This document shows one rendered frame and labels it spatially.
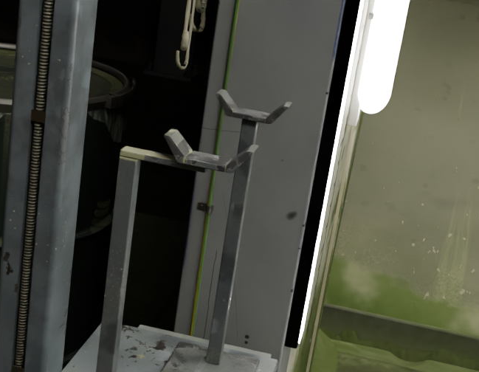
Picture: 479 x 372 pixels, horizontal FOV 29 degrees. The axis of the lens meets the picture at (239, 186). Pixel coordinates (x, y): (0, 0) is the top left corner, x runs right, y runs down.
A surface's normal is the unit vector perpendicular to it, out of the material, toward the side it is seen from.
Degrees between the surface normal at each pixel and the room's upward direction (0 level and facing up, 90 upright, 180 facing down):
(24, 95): 90
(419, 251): 57
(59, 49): 90
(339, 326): 90
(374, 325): 91
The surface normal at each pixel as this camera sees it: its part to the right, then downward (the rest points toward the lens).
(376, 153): -0.09, -0.29
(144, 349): 0.14, -0.94
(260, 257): -0.20, 0.27
